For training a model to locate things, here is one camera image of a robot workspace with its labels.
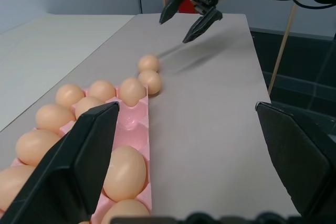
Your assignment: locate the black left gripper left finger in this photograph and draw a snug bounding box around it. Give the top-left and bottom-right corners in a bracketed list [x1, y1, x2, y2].
[0, 100, 121, 224]

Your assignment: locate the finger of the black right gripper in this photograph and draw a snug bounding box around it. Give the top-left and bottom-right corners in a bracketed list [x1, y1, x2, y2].
[182, 8, 224, 44]
[159, 0, 188, 26]

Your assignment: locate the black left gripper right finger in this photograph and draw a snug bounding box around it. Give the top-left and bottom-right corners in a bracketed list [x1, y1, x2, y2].
[255, 101, 336, 220]

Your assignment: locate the beige egg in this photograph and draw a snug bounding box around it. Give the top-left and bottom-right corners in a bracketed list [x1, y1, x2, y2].
[119, 77, 146, 107]
[75, 96, 105, 120]
[35, 104, 77, 135]
[138, 54, 160, 73]
[55, 83, 85, 109]
[102, 145, 147, 201]
[15, 129, 62, 166]
[138, 70, 162, 95]
[87, 80, 116, 102]
[101, 199, 151, 224]
[0, 165, 37, 210]

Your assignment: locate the pink egg carton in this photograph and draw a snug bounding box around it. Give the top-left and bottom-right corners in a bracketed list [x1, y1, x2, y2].
[0, 89, 153, 224]

